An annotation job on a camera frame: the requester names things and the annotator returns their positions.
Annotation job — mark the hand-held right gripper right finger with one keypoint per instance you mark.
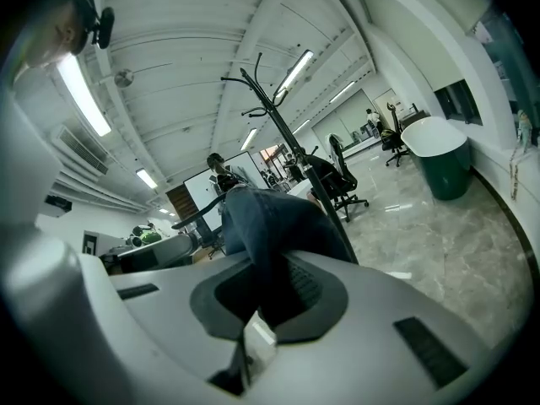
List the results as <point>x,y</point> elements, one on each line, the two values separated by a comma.
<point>333,300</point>

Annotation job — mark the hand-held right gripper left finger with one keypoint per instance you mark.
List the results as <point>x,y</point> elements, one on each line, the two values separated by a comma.
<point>204,304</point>

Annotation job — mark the blue denim item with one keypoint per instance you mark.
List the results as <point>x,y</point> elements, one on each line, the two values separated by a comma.
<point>270,222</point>

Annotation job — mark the black metal coat stand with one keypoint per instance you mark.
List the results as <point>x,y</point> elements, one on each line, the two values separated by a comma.
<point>314,184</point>

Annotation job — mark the white board on stand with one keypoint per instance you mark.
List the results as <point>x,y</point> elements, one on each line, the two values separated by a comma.
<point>198,201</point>

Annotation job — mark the grey curved furniture panel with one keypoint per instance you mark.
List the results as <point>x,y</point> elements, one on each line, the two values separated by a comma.
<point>160,251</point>

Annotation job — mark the green round device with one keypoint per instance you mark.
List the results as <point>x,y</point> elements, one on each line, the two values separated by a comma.
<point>147,235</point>

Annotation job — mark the black office chair with cloth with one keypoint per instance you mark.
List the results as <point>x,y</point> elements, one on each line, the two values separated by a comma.
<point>343,175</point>

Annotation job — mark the long ceiling light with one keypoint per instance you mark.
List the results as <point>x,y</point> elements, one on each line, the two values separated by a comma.
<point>341,91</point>
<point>295,72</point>
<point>146,178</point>
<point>249,138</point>
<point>84,95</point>

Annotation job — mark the green and white bathtub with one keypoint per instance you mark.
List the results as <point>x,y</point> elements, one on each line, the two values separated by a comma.
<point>443,158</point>

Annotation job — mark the ceiling air conditioner vent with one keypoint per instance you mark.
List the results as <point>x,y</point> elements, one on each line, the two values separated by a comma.
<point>80,150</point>

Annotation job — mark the person's white shirt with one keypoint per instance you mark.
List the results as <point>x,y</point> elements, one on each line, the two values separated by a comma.
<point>23,154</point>

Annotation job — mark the round ceiling fixture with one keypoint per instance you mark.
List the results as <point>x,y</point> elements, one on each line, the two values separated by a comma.
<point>124,78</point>

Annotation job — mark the small figurine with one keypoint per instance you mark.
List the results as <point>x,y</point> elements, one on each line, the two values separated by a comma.
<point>524,131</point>

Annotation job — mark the person's head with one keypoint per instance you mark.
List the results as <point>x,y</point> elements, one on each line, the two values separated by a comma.
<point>55,32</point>

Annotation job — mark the dark wall window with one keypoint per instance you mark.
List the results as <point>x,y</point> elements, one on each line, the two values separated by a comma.
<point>460,101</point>

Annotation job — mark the black head-worn camera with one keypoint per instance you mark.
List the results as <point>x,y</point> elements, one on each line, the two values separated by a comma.
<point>103,25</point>

